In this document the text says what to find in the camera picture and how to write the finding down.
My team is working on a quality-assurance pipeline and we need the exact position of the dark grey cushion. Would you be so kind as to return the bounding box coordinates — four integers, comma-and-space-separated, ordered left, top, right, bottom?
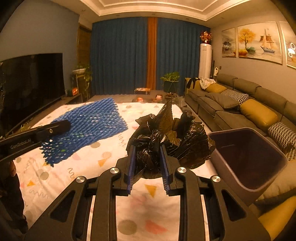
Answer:
205, 92, 240, 109

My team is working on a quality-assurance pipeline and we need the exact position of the left small painting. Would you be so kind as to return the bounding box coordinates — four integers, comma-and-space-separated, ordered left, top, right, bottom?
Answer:
221, 28, 236, 57

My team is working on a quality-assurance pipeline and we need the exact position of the light grey cushion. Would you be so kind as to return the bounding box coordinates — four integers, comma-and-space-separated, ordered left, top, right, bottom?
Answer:
254, 160, 295, 206

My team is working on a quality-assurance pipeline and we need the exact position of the far patterned cushion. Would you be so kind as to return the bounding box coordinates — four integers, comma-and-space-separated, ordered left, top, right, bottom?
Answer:
221, 89, 249, 104

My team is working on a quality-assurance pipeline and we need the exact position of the patterned white tablecloth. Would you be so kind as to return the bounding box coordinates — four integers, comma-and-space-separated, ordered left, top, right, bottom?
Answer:
12, 101, 219, 241

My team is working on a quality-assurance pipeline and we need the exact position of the grey sectional sofa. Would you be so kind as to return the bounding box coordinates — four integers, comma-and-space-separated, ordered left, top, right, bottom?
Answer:
185, 74, 295, 240

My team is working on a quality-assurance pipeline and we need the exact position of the centre sailboat painting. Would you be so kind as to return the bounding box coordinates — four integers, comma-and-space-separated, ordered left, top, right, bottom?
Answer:
237, 22, 282, 64

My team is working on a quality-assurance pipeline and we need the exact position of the black white patterned cushion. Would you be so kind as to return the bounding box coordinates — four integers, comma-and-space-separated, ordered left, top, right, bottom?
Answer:
268, 122, 295, 154

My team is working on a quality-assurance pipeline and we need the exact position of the yellow cushion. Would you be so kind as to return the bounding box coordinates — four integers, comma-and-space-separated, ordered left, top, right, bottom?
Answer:
240, 99, 278, 130
205, 83, 227, 93

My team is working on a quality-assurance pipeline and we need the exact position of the plant on stand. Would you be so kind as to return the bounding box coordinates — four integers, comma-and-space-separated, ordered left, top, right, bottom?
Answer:
71, 64, 92, 102

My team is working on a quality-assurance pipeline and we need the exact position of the potted green plant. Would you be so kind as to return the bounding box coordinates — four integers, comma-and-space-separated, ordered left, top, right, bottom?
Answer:
160, 71, 180, 93

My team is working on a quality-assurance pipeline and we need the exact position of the white standing air conditioner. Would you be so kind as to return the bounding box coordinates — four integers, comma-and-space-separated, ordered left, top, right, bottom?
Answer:
198, 43, 212, 78

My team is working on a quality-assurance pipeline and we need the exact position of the black television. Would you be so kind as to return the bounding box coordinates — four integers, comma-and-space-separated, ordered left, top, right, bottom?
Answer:
1, 53, 65, 136

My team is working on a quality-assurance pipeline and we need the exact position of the far yellow cushion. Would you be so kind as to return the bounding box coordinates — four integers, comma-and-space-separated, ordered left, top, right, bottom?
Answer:
205, 83, 227, 93

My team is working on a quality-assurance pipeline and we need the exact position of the blue foam net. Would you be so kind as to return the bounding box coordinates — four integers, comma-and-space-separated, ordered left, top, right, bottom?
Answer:
41, 97, 127, 166

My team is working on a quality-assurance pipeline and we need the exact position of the red flower decoration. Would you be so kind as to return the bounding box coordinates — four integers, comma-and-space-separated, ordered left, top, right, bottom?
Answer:
200, 31, 212, 44

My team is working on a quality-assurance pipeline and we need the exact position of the black plastic bag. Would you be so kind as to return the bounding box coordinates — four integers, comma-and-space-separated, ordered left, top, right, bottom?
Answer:
126, 101, 215, 179

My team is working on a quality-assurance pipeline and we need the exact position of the right landscape painting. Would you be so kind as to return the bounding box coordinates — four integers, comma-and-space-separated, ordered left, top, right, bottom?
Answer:
280, 21, 296, 69

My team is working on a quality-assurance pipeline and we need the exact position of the blue curtain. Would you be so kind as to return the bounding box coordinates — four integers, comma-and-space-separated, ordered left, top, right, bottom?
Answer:
90, 17, 210, 95

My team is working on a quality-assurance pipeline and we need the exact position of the orange curtain strip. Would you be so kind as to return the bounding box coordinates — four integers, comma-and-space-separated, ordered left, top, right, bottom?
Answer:
147, 17, 158, 90

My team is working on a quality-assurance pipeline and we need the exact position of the dark grey trash bin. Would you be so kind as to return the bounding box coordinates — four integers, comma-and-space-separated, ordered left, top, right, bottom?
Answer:
208, 128, 287, 206

